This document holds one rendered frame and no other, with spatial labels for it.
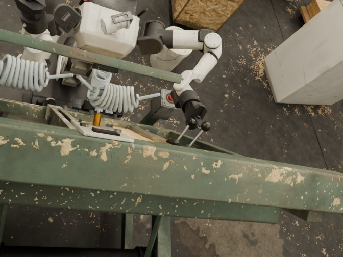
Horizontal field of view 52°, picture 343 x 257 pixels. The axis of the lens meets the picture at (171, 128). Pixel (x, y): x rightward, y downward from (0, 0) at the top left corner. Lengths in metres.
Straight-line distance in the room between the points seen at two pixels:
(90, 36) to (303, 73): 2.58
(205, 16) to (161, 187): 3.04
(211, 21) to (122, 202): 2.97
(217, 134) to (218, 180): 2.61
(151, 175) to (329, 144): 3.79
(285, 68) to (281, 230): 1.65
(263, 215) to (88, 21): 1.06
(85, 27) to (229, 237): 2.17
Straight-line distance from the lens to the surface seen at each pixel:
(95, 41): 1.64
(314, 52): 3.73
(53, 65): 2.87
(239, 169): 0.81
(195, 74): 1.60
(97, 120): 0.81
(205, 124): 1.31
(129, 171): 0.70
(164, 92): 2.09
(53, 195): 0.91
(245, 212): 1.13
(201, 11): 3.61
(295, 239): 3.63
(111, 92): 0.80
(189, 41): 1.69
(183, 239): 2.92
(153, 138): 1.57
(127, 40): 1.66
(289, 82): 3.90
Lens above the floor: 2.56
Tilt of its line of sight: 55 degrees down
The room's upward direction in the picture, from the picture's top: 49 degrees clockwise
